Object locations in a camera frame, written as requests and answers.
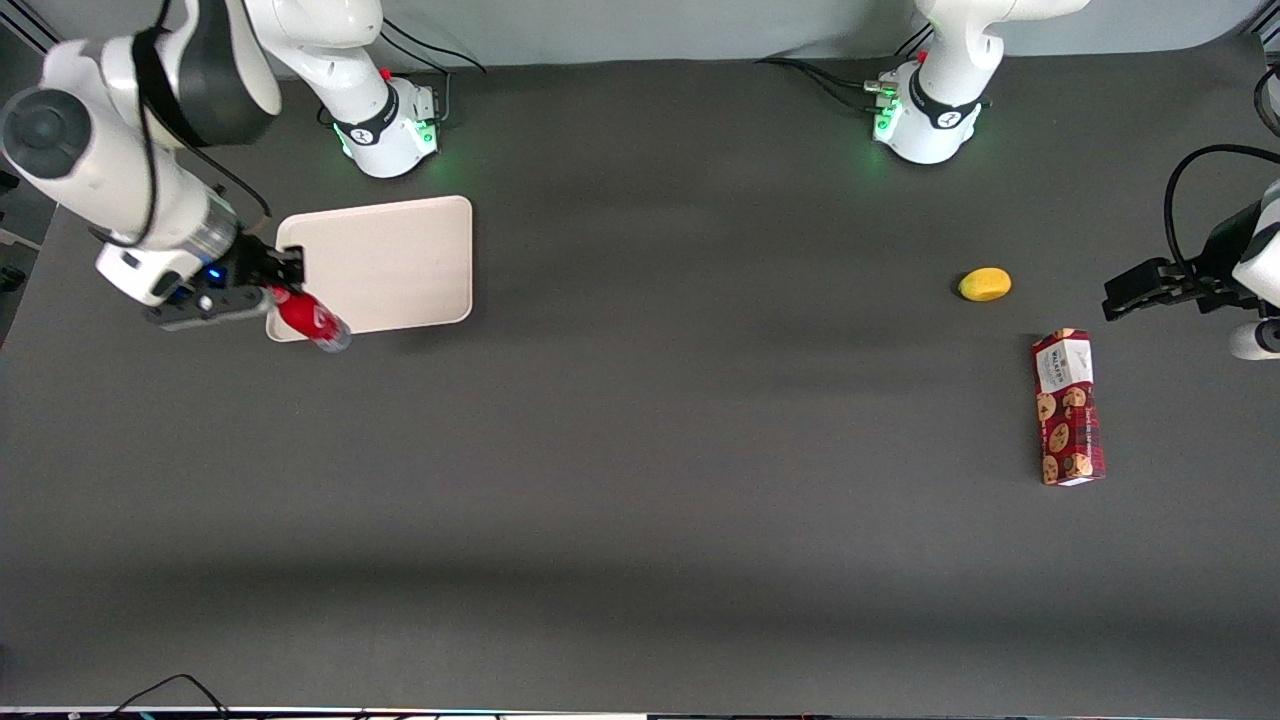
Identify yellow lemon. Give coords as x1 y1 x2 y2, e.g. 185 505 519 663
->
958 267 1013 303

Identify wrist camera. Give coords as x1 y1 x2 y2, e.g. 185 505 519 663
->
1228 318 1280 362
143 288 273 332

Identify red cookie box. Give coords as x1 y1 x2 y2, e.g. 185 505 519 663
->
1031 328 1108 487

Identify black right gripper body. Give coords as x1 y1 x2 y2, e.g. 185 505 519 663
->
205 234 287 303

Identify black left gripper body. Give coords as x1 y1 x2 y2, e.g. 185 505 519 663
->
1165 200 1263 313

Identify black right arm base cable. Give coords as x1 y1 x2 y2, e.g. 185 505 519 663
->
318 14 489 129

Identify black left arm base cables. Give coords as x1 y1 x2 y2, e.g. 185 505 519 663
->
756 22 936 113

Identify black left gripper cable loop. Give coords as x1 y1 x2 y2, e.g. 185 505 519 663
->
1162 144 1280 279

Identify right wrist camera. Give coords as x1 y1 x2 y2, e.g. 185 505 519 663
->
143 288 273 332

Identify black cable at table corner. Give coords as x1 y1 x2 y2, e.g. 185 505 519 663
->
1253 64 1280 139

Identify black cable at table edge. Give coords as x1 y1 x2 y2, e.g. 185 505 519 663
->
98 673 233 720

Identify beige plastic tray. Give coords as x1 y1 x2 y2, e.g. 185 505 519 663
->
265 195 474 343

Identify black right arm wrist cable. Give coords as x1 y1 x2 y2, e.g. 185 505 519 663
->
88 0 273 251

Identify red coke bottle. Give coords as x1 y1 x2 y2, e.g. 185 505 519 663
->
270 286 354 354

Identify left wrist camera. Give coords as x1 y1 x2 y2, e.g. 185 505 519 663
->
1228 318 1280 362

